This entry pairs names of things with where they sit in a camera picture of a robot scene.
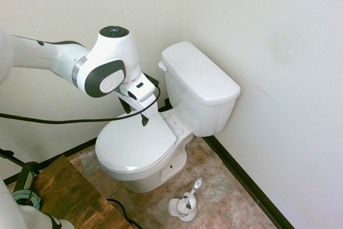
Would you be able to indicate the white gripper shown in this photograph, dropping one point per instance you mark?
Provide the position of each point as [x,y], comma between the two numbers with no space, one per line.
[151,107]

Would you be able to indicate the white flush lever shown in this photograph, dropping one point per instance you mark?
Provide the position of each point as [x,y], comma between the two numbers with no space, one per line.
[162,66]

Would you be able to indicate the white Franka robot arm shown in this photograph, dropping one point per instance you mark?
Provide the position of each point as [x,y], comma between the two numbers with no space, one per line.
[53,54]

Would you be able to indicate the white toilet seat lid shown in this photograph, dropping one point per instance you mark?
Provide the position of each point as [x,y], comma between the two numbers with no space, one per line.
[134,146]

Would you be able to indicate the white toilet bowl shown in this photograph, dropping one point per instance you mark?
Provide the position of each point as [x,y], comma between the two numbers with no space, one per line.
[150,175]

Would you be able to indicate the white toilet tank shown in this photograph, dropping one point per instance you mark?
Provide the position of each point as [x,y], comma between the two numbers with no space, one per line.
[203,116]

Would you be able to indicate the white toilet brush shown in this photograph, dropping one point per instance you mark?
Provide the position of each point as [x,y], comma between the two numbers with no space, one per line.
[195,188]

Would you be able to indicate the white tank lid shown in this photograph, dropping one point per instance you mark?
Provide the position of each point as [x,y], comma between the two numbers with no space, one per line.
[198,73]

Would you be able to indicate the brown wooden table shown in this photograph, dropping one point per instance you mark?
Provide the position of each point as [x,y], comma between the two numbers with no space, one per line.
[72,191]

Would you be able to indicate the white brush holder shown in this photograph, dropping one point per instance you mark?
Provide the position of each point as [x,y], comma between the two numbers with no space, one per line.
[185,215]

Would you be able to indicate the long black baseboard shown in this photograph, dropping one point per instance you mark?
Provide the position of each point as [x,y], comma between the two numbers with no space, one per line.
[241,170]

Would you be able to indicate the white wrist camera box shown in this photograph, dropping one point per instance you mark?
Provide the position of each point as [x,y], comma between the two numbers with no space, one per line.
[139,87]

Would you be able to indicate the black camera stand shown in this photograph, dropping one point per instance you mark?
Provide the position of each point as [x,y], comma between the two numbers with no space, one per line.
[25,175]

